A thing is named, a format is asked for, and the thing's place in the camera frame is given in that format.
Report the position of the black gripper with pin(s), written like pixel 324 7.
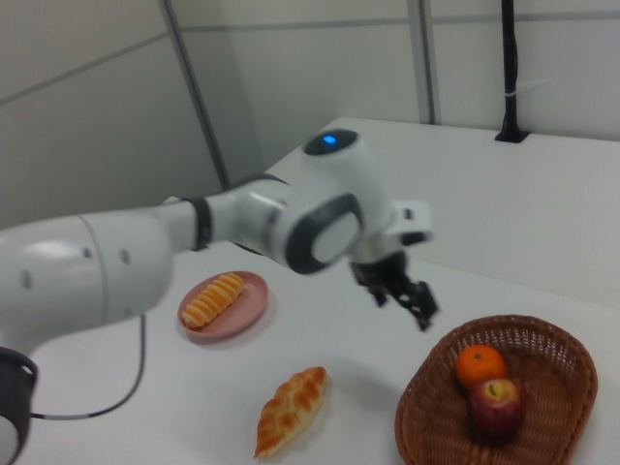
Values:
pixel 380 269

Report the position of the orange toy mandarin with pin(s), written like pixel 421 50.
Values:
pixel 479 365

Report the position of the red toy apple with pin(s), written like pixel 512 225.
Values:
pixel 495 409

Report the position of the braided toy bread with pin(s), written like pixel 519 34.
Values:
pixel 290 412

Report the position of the striped toy bread roll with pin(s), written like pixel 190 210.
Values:
pixel 215 298

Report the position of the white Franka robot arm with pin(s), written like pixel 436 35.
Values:
pixel 97 261

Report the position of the pink plate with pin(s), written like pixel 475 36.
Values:
pixel 247 310

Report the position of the brown woven basket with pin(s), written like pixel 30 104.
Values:
pixel 557 387

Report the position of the grey metal partition post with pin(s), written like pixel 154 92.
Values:
pixel 428 63
pixel 198 97

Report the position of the black camera stand pole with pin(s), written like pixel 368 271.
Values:
pixel 509 72

